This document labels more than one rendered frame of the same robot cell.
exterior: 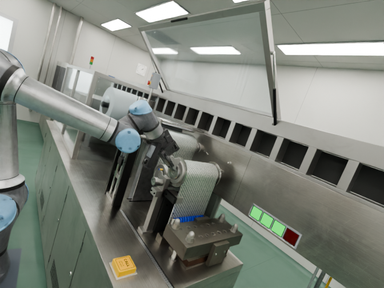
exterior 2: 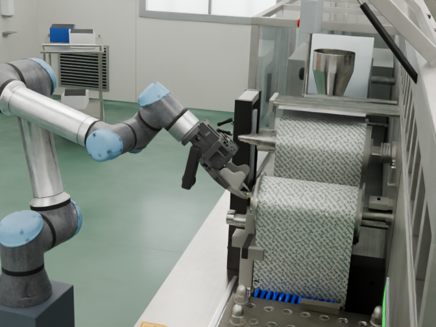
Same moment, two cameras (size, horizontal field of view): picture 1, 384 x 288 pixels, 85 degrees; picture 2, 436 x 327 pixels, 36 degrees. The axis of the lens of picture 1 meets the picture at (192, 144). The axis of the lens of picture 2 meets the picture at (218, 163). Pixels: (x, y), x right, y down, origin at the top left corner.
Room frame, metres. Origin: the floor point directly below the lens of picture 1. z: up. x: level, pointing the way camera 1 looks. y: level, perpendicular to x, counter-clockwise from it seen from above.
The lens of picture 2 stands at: (0.00, -1.23, 1.88)
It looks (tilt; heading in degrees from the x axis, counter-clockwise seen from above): 18 degrees down; 55
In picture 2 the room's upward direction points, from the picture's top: 2 degrees clockwise
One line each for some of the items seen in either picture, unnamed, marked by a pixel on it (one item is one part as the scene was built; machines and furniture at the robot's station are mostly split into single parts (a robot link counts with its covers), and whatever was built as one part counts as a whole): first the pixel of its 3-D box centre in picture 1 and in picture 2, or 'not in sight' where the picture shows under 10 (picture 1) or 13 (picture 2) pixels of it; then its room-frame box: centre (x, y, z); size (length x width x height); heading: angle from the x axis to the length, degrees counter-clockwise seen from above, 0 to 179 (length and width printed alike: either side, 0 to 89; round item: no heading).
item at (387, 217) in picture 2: not in sight; (376, 215); (1.19, -0.19, 1.25); 0.07 x 0.04 x 0.04; 132
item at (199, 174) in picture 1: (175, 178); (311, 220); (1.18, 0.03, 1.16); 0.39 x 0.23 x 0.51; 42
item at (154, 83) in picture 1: (153, 80); (309, 15); (1.42, 0.38, 1.66); 0.07 x 0.07 x 0.10; 27
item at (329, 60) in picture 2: (145, 102); (333, 60); (1.60, 0.44, 1.50); 0.14 x 0.14 x 0.06
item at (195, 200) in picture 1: (192, 202); (300, 266); (1.03, -0.10, 1.11); 0.23 x 0.01 x 0.18; 132
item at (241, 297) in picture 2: (176, 223); (241, 292); (0.89, -0.05, 1.05); 0.04 x 0.04 x 0.04
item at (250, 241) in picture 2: (172, 196); (254, 246); (0.97, 0.00, 1.13); 0.09 x 0.06 x 0.03; 42
